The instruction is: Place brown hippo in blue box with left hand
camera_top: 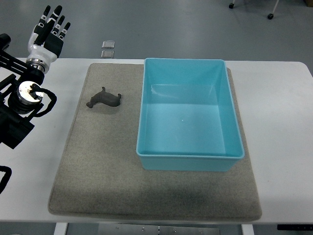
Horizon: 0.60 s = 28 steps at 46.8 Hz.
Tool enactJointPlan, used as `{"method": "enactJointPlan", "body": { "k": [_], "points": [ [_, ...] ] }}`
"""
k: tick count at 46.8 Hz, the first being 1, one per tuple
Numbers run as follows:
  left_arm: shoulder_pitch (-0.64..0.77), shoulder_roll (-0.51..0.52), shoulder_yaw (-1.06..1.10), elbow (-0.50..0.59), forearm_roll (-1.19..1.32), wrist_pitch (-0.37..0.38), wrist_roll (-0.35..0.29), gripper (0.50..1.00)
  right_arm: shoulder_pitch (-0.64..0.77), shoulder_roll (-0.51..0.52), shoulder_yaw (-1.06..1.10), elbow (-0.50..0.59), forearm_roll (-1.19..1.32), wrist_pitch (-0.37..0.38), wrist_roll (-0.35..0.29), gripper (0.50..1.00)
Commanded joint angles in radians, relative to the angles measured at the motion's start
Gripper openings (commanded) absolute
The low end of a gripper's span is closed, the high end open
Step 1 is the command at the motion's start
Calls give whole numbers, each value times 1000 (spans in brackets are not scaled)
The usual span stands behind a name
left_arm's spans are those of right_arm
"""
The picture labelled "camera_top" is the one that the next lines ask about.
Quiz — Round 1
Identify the lower floor socket plate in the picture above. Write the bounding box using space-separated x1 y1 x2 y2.
101 50 114 59

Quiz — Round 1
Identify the blue plastic box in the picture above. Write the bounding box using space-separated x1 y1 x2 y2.
136 58 245 172

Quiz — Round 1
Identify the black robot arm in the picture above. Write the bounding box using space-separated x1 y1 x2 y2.
0 33 57 149

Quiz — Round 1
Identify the right black caster wheel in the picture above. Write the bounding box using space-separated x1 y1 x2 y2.
267 13 274 20

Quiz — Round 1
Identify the upper floor socket plate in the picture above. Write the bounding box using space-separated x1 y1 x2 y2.
102 40 115 49

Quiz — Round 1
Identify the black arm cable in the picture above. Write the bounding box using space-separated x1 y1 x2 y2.
0 165 12 194

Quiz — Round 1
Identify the grey felt mat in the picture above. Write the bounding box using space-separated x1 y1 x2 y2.
48 63 262 222

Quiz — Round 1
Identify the brown hippo toy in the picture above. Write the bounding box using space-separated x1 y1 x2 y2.
86 87 122 108

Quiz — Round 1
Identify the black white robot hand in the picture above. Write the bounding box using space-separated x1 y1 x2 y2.
26 5 70 73

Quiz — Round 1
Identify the black table control panel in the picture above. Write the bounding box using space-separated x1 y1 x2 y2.
277 224 313 231

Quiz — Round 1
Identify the metal table frame bar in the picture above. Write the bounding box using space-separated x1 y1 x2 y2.
97 224 221 235

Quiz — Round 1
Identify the floor socket plate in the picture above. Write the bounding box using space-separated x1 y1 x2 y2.
102 40 115 49
101 50 114 59

